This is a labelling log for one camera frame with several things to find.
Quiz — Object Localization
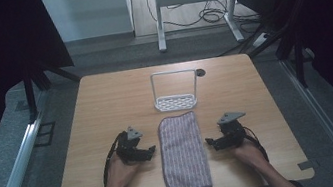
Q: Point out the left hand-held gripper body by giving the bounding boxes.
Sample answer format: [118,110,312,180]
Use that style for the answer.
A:
[111,123,153,167]

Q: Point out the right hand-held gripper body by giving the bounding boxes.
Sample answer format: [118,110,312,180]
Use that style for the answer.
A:
[215,109,252,151]

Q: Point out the striped grey cloth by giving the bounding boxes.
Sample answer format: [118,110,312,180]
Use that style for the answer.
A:
[148,108,215,187]

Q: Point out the person's left hand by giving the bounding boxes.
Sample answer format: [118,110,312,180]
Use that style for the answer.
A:
[101,149,146,187]

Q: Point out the person's right hand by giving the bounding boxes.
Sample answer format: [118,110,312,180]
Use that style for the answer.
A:
[230,136,269,174]

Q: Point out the grey tape piece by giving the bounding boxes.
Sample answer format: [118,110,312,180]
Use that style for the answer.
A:
[297,158,316,172]

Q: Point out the white power strip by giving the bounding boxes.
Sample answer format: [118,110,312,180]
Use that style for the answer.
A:
[250,31,273,49]

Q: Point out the black metal stand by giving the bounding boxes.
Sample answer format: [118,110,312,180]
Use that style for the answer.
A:
[18,53,88,123]
[239,0,333,97]

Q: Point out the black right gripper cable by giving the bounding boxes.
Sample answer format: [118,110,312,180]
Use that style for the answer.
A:
[240,122,270,166]

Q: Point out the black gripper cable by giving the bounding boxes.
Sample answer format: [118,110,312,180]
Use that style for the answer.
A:
[95,131,135,187]
[240,122,270,166]

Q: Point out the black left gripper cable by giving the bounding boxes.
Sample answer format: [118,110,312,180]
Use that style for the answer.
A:
[95,131,135,187]

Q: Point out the white wire rack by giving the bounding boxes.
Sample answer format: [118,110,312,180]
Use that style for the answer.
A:
[148,66,203,116]

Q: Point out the black floor bracket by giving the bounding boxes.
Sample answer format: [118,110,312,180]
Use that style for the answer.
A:
[31,120,60,149]

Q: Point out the black floor cables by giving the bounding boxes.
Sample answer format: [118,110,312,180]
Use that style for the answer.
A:
[145,0,263,43]

